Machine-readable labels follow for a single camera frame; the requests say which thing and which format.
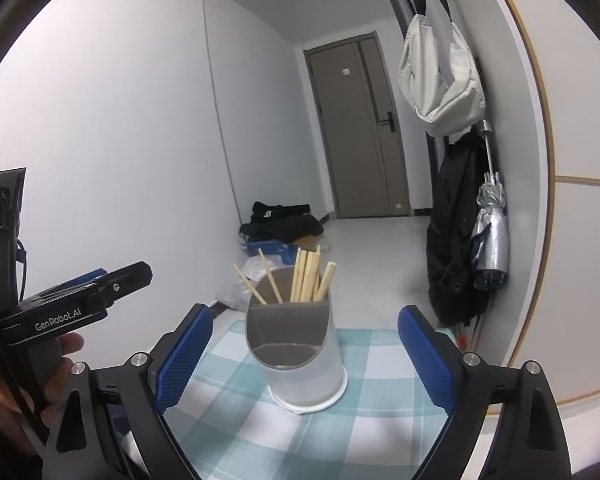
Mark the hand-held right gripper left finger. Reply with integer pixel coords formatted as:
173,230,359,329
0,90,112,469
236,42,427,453
41,302,215,480

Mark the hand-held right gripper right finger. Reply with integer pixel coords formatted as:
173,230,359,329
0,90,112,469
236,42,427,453
397,304,573,480

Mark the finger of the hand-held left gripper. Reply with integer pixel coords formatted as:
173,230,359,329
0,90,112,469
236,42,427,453
96,261,154,307
42,267,110,297

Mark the grey and white utensil holder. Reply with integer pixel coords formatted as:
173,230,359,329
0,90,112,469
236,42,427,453
246,266,350,415

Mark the bunch of wooden chopsticks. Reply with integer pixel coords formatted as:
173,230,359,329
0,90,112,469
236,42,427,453
233,245,338,306

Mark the person's left hand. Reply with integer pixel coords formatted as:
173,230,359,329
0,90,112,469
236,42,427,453
0,332,87,415

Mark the white plastic bag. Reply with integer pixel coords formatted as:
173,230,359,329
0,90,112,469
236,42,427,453
215,255,301,311

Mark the teal plaid tablecloth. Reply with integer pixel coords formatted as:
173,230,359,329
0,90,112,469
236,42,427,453
162,320,461,480

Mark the black hanging coat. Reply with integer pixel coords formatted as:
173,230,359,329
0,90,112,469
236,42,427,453
426,132,493,328

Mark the blue cardboard box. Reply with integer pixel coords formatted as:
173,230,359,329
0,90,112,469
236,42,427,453
246,241,288,258

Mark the silver folded umbrella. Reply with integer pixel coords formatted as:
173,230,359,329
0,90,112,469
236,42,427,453
470,119,511,291

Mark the black clothing pile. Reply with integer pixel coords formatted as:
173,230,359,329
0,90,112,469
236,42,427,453
239,201,325,241

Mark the white cabinet with gold trim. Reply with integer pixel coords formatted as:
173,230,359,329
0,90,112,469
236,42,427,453
482,0,600,411

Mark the grey-brown door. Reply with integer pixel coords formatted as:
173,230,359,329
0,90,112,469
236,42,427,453
302,32,412,220

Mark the white hanging bag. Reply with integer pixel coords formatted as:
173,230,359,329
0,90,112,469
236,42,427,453
397,12,487,138

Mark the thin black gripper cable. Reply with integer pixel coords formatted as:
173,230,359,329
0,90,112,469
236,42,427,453
14,239,30,302

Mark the thick black gripper cable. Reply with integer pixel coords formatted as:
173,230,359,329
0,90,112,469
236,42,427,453
0,305,48,443

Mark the black door frame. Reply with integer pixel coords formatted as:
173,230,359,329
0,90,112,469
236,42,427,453
372,0,456,211

